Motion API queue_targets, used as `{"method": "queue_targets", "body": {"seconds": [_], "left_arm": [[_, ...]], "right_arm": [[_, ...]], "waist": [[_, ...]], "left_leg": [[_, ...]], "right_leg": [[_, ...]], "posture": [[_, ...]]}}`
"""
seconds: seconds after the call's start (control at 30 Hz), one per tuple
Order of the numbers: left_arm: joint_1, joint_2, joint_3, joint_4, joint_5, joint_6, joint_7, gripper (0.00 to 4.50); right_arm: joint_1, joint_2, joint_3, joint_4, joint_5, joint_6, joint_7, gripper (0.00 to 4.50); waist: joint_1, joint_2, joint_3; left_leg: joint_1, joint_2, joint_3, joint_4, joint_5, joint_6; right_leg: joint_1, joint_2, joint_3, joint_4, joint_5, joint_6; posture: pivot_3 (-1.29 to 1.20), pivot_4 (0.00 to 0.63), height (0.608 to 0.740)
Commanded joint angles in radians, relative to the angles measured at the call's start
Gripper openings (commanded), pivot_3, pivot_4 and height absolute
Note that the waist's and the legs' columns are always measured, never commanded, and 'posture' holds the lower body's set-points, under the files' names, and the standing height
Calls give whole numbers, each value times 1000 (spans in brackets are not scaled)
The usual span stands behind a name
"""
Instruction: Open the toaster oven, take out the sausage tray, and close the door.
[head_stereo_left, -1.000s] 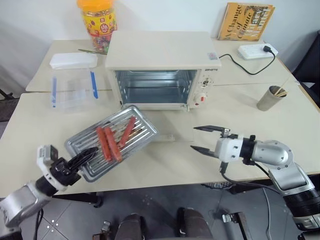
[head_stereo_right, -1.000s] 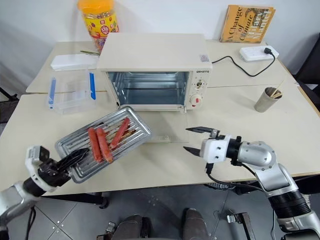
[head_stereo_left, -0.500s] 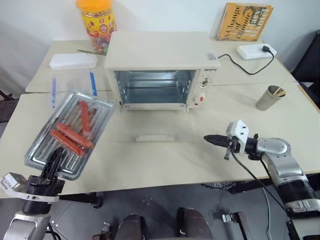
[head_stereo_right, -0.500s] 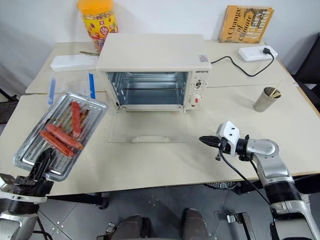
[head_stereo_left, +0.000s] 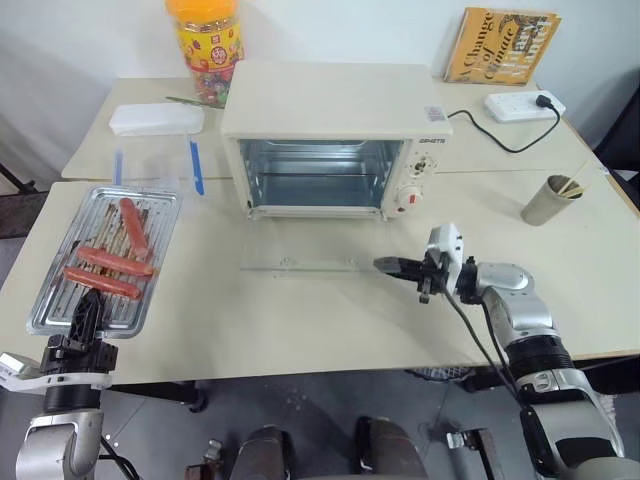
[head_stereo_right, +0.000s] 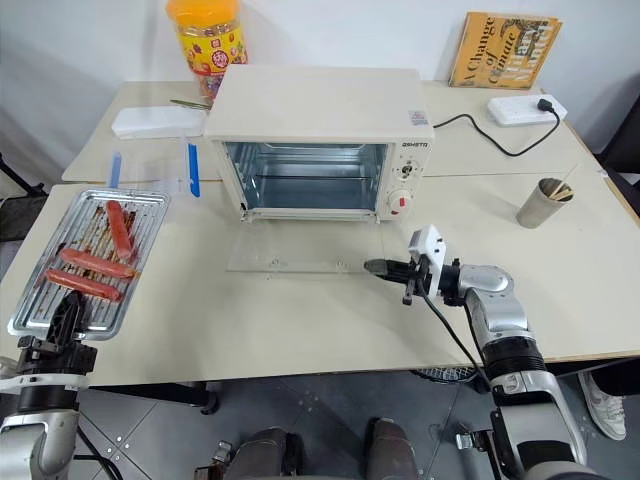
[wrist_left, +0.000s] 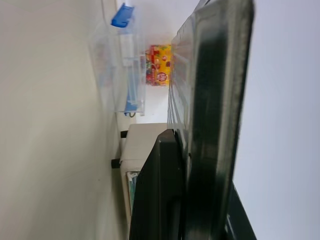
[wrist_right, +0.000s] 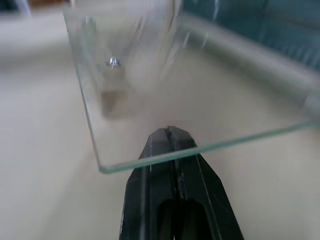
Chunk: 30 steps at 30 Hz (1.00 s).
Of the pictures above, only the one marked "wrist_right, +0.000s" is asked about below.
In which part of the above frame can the dark teal toaster oven body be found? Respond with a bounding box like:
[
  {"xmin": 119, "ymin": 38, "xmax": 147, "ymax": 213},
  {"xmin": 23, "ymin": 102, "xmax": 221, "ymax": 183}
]
[{"xmin": 180, "ymin": 0, "xmax": 320, "ymax": 75}]

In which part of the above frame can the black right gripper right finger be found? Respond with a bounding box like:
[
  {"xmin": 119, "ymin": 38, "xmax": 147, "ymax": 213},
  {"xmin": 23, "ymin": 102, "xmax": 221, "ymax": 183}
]
[{"xmin": 167, "ymin": 125, "xmax": 245, "ymax": 240}]

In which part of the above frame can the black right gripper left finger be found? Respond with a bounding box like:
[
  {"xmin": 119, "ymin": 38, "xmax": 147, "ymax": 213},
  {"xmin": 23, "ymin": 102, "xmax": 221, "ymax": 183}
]
[{"xmin": 118, "ymin": 126, "xmax": 188, "ymax": 240}]

